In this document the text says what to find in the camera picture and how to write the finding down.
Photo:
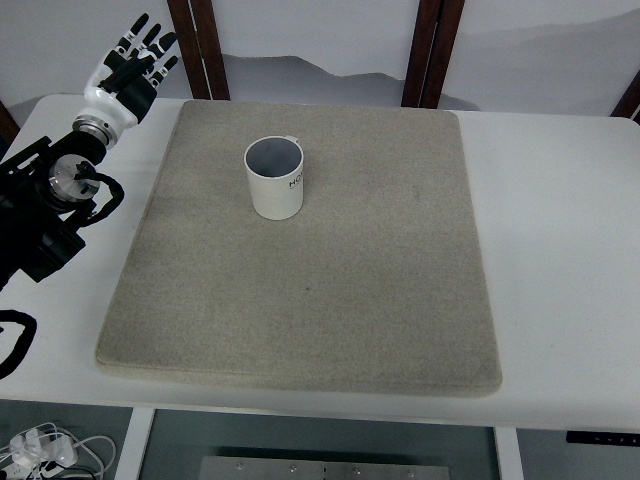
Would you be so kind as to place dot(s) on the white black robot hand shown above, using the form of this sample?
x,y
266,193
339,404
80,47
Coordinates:
x,y
129,106

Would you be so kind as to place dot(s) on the white ceramic cup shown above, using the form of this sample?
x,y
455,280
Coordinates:
x,y
275,172

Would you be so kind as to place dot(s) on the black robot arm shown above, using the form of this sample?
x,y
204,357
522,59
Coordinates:
x,y
52,189

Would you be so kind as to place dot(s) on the beige felt mat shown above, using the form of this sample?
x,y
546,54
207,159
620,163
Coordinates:
x,y
375,286

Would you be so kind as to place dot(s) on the white table leg left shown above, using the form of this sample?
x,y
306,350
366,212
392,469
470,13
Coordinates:
x,y
135,443

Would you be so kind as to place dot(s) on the white table leg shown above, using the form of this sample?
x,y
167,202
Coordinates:
x,y
135,443
508,453

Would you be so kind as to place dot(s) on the white table leg right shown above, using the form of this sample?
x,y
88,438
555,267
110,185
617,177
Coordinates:
x,y
508,453

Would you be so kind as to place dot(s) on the black table control panel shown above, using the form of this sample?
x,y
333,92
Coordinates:
x,y
603,438

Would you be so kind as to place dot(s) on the brown wooden screen frame left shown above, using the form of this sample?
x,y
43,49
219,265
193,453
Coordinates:
x,y
195,25

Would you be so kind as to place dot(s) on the brown wooden screen frame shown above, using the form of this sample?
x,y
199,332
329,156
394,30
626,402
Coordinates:
x,y
195,25
435,31

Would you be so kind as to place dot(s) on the brown wooden screen frame right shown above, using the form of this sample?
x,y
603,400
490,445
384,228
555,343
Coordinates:
x,y
435,31

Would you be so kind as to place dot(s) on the metal base plate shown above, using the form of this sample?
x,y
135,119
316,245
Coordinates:
x,y
248,468

